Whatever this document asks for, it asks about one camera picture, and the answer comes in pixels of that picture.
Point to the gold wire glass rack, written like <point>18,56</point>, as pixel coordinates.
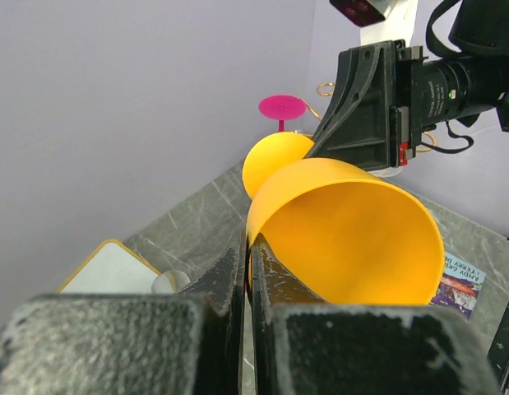
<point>327,90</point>

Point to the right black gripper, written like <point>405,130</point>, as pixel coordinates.
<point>365,127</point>

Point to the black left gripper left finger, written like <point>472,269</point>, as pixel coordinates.
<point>189,342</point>

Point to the pink plastic goblet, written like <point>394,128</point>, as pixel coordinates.
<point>282,108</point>

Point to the treehouse story book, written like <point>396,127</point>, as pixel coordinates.
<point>459,286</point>

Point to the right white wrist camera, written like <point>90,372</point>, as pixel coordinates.
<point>380,20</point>

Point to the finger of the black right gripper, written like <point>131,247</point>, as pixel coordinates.
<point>498,354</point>

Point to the yellow framed whiteboard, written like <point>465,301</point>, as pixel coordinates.
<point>111,269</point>

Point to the orange plastic goblet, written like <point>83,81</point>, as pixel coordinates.
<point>347,235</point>

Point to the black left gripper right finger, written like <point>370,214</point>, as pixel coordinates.
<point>304,345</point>

